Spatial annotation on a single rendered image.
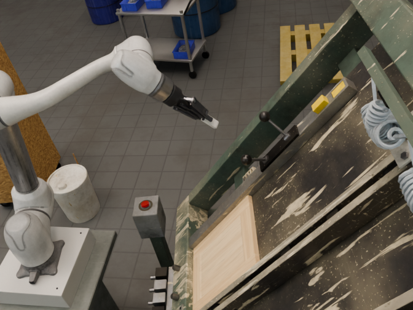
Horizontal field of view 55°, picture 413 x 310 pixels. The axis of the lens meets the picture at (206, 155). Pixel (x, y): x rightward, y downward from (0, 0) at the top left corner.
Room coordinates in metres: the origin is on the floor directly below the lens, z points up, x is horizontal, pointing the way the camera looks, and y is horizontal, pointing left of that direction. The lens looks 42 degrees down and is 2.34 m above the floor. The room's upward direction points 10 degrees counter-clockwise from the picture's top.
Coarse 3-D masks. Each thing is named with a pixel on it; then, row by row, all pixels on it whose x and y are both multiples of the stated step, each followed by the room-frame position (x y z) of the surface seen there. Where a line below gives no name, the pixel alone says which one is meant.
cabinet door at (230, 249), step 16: (240, 208) 0.96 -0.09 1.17; (224, 224) 0.97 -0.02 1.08; (240, 224) 0.90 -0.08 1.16; (208, 240) 0.97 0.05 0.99; (224, 240) 0.90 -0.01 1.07; (240, 240) 0.83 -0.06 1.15; (256, 240) 0.79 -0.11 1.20; (208, 256) 0.90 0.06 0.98; (224, 256) 0.83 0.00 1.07; (240, 256) 0.77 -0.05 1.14; (256, 256) 0.72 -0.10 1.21; (208, 272) 0.83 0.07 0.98; (224, 272) 0.77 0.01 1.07; (240, 272) 0.71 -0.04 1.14; (208, 288) 0.77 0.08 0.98; (224, 288) 0.71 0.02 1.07
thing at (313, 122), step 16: (336, 96) 0.96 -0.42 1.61; (352, 96) 0.95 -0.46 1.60; (320, 112) 0.97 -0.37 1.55; (336, 112) 0.95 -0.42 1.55; (304, 128) 0.97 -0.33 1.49; (320, 128) 0.96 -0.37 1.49; (256, 176) 0.99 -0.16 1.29; (240, 192) 1.00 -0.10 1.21; (224, 208) 1.01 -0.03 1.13; (208, 224) 1.02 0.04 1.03; (192, 240) 1.03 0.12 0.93
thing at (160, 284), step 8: (160, 272) 1.01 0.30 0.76; (168, 272) 1.02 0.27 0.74; (160, 280) 0.97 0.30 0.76; (168, 280) 0.98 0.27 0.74; (152, 288) 0.96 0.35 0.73; (160, 288) 0.93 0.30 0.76; (168, 288) 0.94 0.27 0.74; (160, 296) 0.89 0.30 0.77; (168, 296) 0.90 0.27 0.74; (152, 304) 0.89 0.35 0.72; (160, 304) 0.87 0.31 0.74; (168, 304) 0.86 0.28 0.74
